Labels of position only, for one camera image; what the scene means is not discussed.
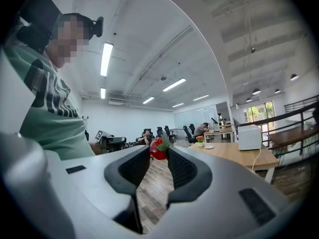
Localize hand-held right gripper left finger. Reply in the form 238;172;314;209
104;145;151;235

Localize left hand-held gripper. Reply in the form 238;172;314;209
95;130;127;154

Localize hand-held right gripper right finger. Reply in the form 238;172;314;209
166;146;213;210

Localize small red object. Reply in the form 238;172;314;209
149;132;170;161

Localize person's left forearm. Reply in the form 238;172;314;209
88;142;103;156

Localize person's green t-shirt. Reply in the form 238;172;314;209
3;21;97;160

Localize white microwave oven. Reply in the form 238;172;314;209
238;124;262;151

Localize ceiling tube lights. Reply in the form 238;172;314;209
100;43;209;108

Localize white table leg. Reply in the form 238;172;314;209
264;167;275;184

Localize large window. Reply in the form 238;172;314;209
243;101;276;124

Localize person's head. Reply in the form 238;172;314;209
46;12;97;69

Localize dark wooden table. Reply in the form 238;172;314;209
266;123;319;156

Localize black metal railing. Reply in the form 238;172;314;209
233;95;319;156

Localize black chest-mounted device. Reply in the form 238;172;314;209
16;0;63;54

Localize white power cable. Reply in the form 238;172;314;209
251;145;262;171

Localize black head-mounted camera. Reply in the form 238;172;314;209
89;16;104;38

